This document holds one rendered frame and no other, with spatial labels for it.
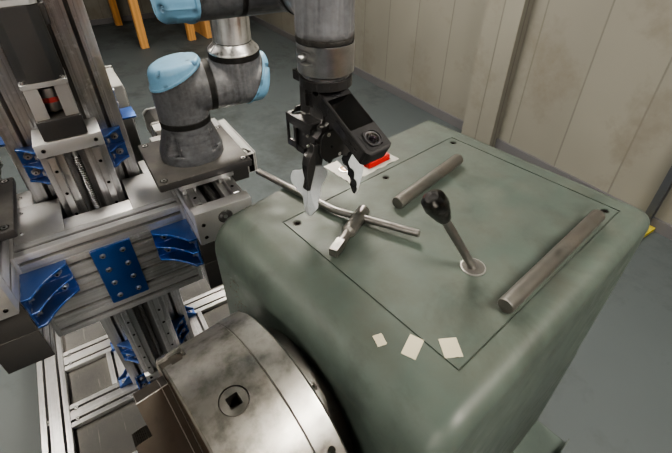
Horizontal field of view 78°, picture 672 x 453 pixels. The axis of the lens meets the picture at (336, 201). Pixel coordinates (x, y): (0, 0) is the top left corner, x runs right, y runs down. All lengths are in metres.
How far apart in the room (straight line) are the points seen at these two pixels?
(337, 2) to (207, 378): 0.46
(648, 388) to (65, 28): 2.39
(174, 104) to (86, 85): 0.24
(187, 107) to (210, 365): 0.62
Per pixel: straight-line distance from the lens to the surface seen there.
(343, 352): 0.54
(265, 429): 0.52
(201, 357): 0.57
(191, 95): 1.00
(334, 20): 0.53
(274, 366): 0.54
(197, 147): 1.04
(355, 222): 0.65
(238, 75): 1.01
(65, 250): 1.12
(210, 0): 0.58
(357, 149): 0.53
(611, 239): 0.78
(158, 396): 0.60
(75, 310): 1.23
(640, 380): 2.35
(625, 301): 2.65
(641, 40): 3.02
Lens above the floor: 1.69
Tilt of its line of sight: 37 degrees down
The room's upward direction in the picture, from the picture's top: straight up
